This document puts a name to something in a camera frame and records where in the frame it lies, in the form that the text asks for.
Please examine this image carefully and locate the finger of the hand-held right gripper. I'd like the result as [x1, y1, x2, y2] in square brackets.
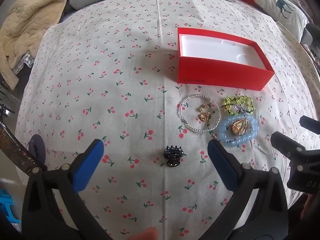
[299, 115, 320, 132]
[271, 131, 320, 167]

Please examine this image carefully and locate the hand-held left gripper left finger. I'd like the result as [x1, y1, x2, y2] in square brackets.
[22, 138, 113, 240]

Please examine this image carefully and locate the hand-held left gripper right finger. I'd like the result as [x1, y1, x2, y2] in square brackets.
[207, 139, 289, 240]

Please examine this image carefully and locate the dark bead bracelet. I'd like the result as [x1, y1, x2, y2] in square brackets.
[211, 120, 253, 146]

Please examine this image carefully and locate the light blue bead bracelet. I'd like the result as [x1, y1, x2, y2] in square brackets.
[216, 114, 260, 148]

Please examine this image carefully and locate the large gold ring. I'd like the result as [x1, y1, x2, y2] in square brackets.
[231, 119, 250, 137]

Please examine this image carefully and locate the black hair claw clip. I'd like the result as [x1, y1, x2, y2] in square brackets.
[162, 144, 187, 168]

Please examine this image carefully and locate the yellow-green bead bracelet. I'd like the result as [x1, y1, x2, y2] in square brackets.
[223, 95, 255, 117]

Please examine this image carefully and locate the clear pearl bead bracelet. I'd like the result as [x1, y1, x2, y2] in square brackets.
[178, 94, 222, 133]

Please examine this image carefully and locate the red cardboard box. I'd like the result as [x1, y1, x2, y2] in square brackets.
[177, 27, 275, 91]

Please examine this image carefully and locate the person's left hand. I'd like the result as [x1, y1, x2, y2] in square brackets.
[130, 226, 160, 240]

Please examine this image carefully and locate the cherry-print cloth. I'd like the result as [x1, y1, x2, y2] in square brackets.
[15, 0, 320, 240]

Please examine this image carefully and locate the blue plastic stool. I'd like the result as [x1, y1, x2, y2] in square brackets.
[0, 189, 22, 230]

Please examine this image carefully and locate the white deer-print pillow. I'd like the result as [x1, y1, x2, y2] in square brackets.
[254, 0, 308, 47]

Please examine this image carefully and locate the beige quilted blanket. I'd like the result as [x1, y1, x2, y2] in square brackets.
[0, 0, 75, 90]

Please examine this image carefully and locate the dark wooden bed frame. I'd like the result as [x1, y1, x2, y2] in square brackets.
[0, 120, 48, 178]

